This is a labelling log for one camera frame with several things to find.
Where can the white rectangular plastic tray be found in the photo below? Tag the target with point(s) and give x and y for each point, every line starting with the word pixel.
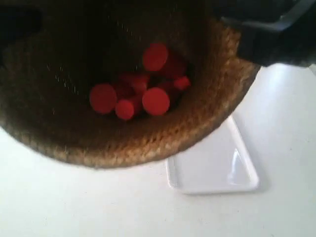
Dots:
pixel 219 163

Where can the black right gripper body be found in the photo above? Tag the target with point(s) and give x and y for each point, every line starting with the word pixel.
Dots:
pixel 272 31

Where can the brown woven straw basket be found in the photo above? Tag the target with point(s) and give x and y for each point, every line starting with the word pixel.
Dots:
pixel 52 52

